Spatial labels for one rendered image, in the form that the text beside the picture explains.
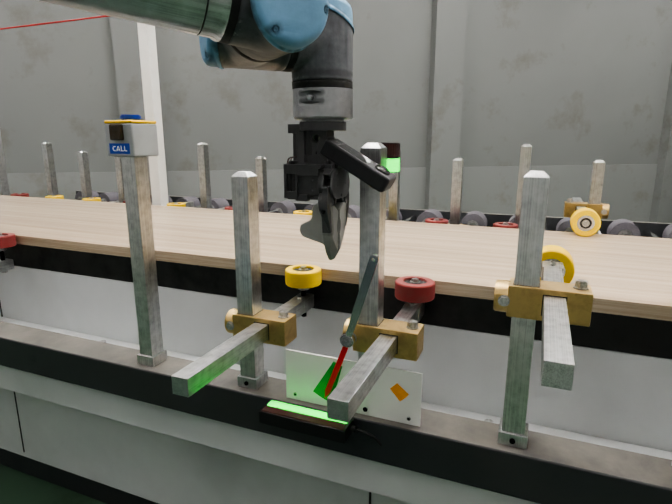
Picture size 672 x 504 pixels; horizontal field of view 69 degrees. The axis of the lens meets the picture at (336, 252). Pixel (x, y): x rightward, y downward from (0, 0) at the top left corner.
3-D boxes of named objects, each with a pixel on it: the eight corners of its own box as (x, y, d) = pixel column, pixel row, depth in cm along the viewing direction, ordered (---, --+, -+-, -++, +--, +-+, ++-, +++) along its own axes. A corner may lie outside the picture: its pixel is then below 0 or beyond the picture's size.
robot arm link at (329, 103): (361, 91, 76) (337, 85, 67) (361, 124, 77) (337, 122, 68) (308, 93, 79) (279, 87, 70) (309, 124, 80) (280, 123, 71)
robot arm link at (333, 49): (275, 1, 72) (335, 9, 77) (277, 91, 75) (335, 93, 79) (300, -16, 64) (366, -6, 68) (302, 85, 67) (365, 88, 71)
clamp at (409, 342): (416, 362, 83) (417, 334, 81) (342, 349, 88) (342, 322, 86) (424, 349, 88) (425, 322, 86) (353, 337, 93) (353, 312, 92)
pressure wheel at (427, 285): (428, 342, 96) (430, 286, 94) (388, 336, 99) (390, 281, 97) (436, 328, 104) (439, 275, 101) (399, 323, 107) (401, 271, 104)
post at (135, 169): (153, 367, 107) (134, 156, 97) (136, 363, 109) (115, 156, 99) (167, 359, 111) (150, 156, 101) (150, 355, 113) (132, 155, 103)
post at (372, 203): (375, 415, 89) (381, 142, 78) (357, 411, 90) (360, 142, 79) (381, 405, 92) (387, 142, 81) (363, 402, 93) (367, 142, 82)
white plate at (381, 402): (419, 427, 85) (421, 374, 82) (285, 398, 94) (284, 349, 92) (420, 426, 85) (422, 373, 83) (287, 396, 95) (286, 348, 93)
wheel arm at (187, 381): (190, 403, 73) (188, 376, 72) (171, 398, 74) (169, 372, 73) (314, 310, 112) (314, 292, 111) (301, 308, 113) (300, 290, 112)
